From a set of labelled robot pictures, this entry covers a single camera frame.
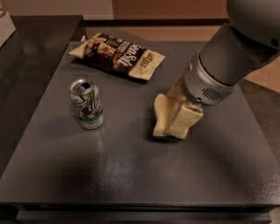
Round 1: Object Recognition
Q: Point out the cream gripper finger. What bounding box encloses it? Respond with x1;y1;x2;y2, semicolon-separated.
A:
166;77;186;101
164;102;203;139

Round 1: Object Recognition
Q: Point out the yellow sponge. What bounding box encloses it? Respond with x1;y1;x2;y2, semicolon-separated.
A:
153;93;177;137

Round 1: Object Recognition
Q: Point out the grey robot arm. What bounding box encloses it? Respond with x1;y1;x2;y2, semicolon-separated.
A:
164;0;280;139

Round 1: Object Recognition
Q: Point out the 7up soda can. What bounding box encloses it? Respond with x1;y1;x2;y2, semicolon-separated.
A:
69;78;105;130

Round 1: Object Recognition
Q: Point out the brown chip bag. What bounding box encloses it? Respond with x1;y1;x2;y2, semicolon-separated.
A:
69;33;165;81

